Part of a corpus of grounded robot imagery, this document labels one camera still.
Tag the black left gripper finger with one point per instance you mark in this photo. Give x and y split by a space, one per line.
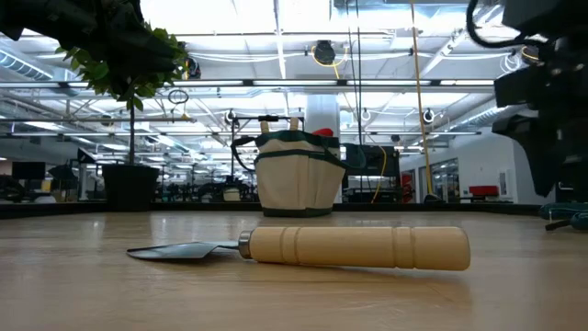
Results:
156 49
138 71

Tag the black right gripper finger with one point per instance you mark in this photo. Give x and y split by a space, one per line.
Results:
537 151

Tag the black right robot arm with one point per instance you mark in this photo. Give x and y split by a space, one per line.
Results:
551 18

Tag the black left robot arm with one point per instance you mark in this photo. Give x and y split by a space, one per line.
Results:
46 16

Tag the beige green gardening tote bag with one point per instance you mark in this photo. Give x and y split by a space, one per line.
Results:
298 179

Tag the green leafy potted tree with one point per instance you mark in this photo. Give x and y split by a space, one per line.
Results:
132 133

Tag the red box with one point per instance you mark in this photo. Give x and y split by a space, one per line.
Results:
483 190

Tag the black plant pot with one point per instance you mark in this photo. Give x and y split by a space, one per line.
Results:
130 186

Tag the yellow hanging pole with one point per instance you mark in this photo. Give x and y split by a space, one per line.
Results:
420 101

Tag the dark computer monitor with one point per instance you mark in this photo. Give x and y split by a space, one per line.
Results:
28 170

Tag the white building pillar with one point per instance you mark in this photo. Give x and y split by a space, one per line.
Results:
323 112

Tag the black metal table frame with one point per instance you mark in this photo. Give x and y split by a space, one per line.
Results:
69 209

